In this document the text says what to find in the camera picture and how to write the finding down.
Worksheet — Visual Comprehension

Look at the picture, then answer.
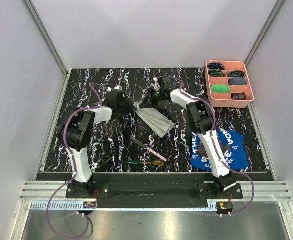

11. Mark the green rolled sock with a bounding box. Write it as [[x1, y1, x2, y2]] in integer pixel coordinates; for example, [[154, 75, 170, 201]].
[[210, 84, 231, 94]]

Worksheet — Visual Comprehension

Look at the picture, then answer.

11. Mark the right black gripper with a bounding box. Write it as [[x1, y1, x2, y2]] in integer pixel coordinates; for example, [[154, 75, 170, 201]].
[[138, 87, 164, 110]]

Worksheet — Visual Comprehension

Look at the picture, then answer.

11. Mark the blue patterned sock top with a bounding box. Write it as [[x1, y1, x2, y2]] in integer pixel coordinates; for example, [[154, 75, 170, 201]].
[[207, 62, 225, 70]]

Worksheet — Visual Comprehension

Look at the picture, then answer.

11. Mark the purple cable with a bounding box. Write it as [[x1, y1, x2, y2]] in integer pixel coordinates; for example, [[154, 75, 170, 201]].
[[47, 81, 111, 237], [157, 75, 256, 216]]

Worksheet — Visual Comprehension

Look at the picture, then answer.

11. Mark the dark brown rolled sock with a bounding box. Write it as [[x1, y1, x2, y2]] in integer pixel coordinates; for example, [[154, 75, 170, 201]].
[[231, 92, 247, 101]]

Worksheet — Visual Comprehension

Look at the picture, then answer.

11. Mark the pink divided organizer tray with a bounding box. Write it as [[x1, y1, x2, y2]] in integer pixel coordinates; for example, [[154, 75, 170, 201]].
[[205, 60, 255, 108]]

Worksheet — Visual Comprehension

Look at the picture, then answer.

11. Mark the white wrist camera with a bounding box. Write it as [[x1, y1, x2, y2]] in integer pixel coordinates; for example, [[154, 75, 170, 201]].
[[107, 85, 124, 93], [152, 77, 161, 92]]

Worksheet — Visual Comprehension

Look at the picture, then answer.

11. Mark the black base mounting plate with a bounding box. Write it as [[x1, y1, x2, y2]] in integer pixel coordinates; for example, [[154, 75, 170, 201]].
[[66, 172, 244, 210]]

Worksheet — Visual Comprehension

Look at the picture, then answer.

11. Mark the blue patterned sock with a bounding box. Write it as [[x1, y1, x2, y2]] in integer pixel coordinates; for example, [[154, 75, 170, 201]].
[[228, 70, 246, 78], [208, 69, 225, 78], [207, 62, 225, 70]]

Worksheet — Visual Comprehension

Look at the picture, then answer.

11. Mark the blue patterned sock right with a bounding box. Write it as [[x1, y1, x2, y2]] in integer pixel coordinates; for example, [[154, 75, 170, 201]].
[[228, 70, 246, 78]]

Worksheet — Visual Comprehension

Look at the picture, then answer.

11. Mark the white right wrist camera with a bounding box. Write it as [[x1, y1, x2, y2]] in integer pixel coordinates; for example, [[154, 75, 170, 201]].
[[152, 77, 161, 92]]

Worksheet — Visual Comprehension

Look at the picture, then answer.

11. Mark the dark blue rolled sock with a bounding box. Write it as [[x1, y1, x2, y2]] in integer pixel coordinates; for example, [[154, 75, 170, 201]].
[[228, 77, 248, 86]]

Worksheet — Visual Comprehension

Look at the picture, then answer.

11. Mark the black marbled table mat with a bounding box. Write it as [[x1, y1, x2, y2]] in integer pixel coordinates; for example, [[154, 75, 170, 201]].
[[56, 67, 273, 181]]

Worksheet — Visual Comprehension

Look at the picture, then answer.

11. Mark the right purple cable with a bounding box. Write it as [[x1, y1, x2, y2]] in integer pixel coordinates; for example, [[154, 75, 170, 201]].
[[157, 75, 256, 216]]

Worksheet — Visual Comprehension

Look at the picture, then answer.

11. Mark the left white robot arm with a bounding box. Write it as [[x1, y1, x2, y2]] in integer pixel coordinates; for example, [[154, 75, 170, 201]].
[[59, 88, 135, 198]]

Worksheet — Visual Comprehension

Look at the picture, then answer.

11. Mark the pink-handled table knife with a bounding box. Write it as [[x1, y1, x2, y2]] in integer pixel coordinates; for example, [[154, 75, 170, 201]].
[[130, 136, 167, 162]]

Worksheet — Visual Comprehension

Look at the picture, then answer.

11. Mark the grey cloth napkin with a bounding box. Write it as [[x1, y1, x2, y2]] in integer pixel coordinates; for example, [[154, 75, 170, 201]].
[[133, 102, 175, 139]]

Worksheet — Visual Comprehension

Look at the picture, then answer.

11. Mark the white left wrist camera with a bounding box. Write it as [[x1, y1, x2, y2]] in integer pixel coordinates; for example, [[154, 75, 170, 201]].
[[107, 85, 124, 93]]

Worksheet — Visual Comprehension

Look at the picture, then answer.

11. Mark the gold fork green handle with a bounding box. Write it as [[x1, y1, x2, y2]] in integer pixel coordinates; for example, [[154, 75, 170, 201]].
[[126, 160, 166, 167]]

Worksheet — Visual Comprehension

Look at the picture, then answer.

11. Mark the blue printed t-shirt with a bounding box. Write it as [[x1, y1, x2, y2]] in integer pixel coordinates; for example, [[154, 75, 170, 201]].
[[191, 128, 249, 172]]

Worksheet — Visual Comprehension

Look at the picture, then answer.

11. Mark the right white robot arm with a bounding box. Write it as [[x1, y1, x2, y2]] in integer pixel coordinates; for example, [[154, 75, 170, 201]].
[[139, 75, 237, 198]]

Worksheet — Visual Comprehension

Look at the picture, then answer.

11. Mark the aluminium frame rail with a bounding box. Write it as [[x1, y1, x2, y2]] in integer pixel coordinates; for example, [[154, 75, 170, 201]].
[[22, 0, 69, 76]]

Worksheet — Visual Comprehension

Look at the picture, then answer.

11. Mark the blue patterned sock middle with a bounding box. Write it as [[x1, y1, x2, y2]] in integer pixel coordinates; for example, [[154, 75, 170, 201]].
[[208, 69, 225, 78]]

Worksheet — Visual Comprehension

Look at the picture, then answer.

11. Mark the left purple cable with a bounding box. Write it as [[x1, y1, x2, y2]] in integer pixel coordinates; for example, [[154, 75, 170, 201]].
[[47, 81, 111, 237]]

